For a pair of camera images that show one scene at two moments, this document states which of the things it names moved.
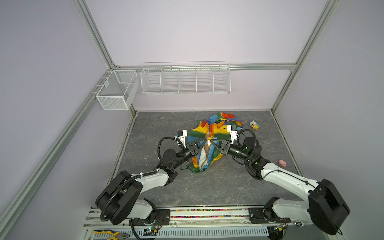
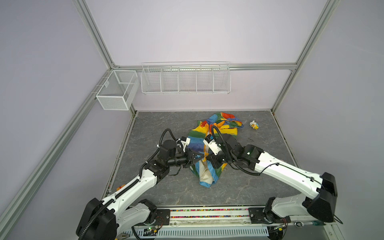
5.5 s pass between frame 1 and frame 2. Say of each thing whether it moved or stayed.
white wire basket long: stayed
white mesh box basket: stayed
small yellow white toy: stayed
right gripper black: moved
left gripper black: moved
